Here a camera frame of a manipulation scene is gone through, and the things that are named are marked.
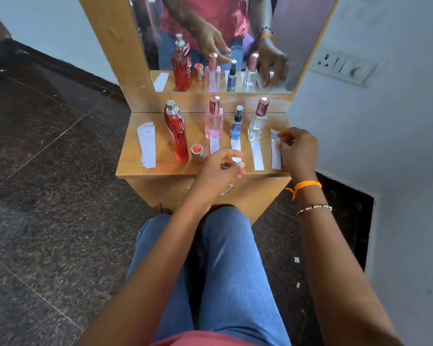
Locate person's right hand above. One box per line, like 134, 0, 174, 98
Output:
276, 127, 319, 184

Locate person's left hand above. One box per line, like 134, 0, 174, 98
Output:
193, 148, 247, 202

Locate person's left forearm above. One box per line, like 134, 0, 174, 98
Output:
77, 191, 211, 346

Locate person's right forearm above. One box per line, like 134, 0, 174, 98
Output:
294, 174, 405, 346

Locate small blue perfume bottle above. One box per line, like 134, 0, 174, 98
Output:
230, 105, 244, 140

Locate clear perfume bottle pink cap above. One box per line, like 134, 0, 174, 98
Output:
248, 97, 270, 141

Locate orange thread wristband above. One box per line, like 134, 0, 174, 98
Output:
286, 180, 322, 201

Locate tall red perfume bottle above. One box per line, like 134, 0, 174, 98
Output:
164, 100, 190, 163

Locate stack of white paper strips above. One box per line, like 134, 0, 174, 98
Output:
137, 122, 157, 169

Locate mirror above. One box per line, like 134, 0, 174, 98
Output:
129, 0, 337, 94

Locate blue jeans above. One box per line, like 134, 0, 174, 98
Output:
126, 206, 292, 346

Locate wooden dressing table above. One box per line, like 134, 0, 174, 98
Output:
77, 0, 341, 225

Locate pink shirt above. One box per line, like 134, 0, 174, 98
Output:
150, 331, 260, 346

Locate metal drawer handle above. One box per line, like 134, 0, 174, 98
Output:
187, 184, 235, 198

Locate beaded bracelet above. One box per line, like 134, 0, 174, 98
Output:
297, 204, 333, 216

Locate white wall switch socket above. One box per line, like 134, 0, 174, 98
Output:
308, 47, 379, 87

